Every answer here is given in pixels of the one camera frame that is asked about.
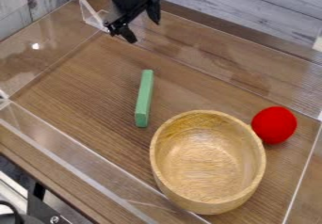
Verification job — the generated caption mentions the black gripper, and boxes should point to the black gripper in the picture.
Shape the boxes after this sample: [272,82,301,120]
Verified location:
[105,0,162,43]

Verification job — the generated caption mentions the red plush strawberry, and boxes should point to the red plush strawberry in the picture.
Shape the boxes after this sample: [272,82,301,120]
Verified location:
[252,106,298,145]

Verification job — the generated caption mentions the green rectangular block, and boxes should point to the green rectangular block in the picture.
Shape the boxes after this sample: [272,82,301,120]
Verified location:
[135,70,154,128]

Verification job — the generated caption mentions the wooden oval bowl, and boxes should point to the wooden oval bowl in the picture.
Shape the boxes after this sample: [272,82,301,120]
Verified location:
[150,110,268,215]

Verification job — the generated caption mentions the clear acrylic corner bracket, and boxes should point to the clear acrylic corner bracket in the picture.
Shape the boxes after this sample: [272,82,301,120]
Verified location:
[78,0,110,33]

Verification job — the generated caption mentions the black table leg bracket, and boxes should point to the black table leg bracket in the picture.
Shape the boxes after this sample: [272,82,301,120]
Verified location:
[27,183,73,224]

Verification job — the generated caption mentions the black cable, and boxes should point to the black cable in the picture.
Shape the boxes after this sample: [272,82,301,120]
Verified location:
[0,200,24,224]

